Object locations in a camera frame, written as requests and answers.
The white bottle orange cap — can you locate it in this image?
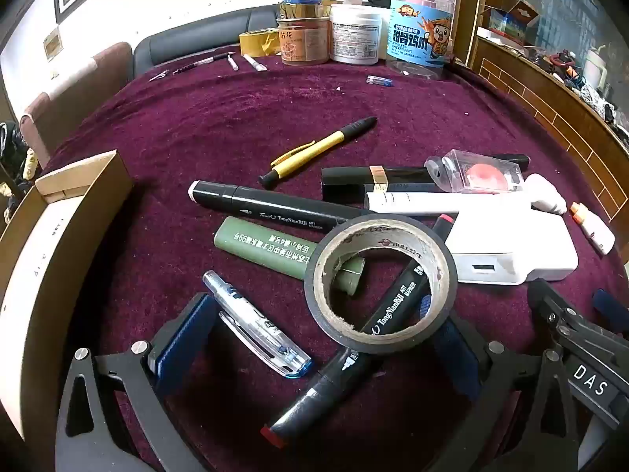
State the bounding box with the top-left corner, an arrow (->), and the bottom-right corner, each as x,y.
569,201 -> 616,256

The white kettle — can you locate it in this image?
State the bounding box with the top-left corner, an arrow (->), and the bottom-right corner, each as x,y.
582,45 -> 612,90

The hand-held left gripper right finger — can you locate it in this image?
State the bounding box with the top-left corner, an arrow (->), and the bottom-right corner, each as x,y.
431,315 -> 598,472

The yellow tape roll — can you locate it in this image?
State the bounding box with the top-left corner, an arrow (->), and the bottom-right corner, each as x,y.
239,28 -> 282,58

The black marker red cap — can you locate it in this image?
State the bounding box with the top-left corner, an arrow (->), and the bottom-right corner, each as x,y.
260,214 -> 460,449

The clear case red insert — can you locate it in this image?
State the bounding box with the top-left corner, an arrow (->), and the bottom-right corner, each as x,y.
425,149 -> 526,195

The black leather sofa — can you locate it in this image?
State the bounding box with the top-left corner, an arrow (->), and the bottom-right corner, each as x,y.
132,5 -> 283,68

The black tape roll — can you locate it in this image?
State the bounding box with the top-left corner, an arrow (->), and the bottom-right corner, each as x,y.
305,214 -> 459,355

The white tube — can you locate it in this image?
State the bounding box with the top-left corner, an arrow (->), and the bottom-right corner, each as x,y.
364,191 -> 534,218

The orange tin can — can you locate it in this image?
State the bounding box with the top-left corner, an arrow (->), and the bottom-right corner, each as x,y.
276,16 -> 330,66

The black red pen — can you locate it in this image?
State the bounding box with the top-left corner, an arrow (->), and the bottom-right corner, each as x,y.
179,52 -> 237,72

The wooden glass cabinet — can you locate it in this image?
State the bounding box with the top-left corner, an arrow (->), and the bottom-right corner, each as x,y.
452,0 -> 629,224

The white power bank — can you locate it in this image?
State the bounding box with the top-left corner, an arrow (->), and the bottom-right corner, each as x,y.
440,205 -> 579,287

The green tube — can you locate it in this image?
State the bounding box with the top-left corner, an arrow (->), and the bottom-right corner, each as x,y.
214,216 -> 365,297

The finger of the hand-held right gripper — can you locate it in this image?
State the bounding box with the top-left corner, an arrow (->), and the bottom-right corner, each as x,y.
592,288 -> 629,316
527,278 -> 629,428

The brown chair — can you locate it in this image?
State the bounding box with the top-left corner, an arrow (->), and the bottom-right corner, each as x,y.
18,42 -> 134,170

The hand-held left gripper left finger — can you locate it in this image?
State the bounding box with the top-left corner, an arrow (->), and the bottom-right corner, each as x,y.
55,292 -> 222,472

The black tube gold band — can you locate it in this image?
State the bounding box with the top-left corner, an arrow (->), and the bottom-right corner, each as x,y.
320,166 -> 443,203

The small printed cardboard box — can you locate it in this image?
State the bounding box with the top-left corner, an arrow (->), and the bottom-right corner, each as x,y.
478,0 -> 541,46

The clear blue pen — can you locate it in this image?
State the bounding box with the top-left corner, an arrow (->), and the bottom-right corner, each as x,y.
203,270 -> 314,381

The black marker white cap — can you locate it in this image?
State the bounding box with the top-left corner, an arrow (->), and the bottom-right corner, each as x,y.
189,180 -> 367,233

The white plastic jar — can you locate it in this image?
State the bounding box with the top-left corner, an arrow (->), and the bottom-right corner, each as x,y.
329,5 -> 382,65

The clear jar blue label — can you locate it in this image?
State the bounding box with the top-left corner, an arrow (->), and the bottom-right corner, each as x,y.
385,0 -> 456,80

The gold can red lid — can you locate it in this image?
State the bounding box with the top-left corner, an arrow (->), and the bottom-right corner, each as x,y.
280,0 -> 323,20

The yellow black pen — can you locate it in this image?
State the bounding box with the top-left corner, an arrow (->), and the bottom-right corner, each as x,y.
259,116 -> 378,189

